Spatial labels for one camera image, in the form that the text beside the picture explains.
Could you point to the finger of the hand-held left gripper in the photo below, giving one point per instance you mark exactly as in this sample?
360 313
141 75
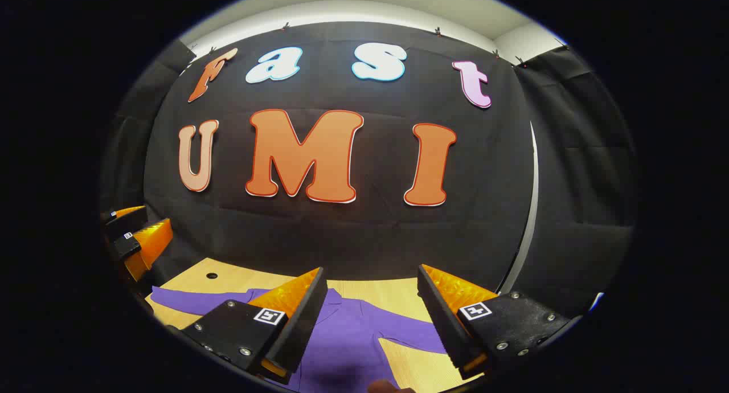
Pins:
149 245
128 222

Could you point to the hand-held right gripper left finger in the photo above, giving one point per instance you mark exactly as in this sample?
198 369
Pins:
302 324

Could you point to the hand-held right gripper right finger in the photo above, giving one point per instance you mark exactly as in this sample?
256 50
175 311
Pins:
441 319

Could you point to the purple shirt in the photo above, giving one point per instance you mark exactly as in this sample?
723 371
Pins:
353 336

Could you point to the black side cloth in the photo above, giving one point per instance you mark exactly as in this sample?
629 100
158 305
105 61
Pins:
581 211
131 154

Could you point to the black backdrop cloth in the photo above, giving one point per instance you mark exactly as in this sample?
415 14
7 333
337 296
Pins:
370 233

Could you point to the white backdrop stand pole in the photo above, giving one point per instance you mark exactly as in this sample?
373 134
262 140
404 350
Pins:
533 211

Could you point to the row of black cloth clips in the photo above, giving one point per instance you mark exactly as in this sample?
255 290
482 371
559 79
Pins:
286 26

